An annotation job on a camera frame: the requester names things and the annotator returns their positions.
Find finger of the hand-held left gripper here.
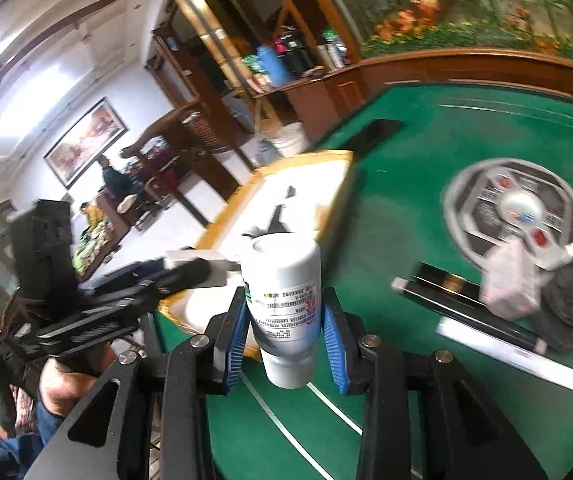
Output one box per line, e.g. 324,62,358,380
151,258,213,295

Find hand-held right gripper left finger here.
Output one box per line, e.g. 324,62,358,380
24,286,252,480

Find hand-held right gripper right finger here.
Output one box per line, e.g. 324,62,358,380
319,287,550,480

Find white medicine bottle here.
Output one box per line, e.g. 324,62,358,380
240,232,323,390

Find yellow-rimmed white tray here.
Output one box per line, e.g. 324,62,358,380
159,150,355,361

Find person's left hand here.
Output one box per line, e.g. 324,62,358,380
39,347,120,419

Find long black box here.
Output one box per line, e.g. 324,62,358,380
391,261,548,356

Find person's legs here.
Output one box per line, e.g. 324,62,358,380
0,400,67,480

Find white bucket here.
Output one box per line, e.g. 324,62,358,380
268,122,308,159

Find long white box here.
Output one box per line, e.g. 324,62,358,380
437,317,573,391

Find clear plastic bag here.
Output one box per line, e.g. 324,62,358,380
481,239,543,319

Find grey table control panel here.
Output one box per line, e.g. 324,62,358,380
441,157,573,274

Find black rectangular table panel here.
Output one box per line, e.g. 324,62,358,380
351,118,405,162

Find blue thermos jug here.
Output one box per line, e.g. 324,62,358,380
256,45,292,89

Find black pouch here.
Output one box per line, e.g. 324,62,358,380
534,255,573,354

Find black thermos kettle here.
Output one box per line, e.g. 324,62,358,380
274,35,317,77

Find green white bottles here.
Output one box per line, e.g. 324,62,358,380
323,30,348,69

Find artificial flower display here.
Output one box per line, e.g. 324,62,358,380
317,0,573,69

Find framed wall painting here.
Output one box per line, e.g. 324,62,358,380
43,97,128,189

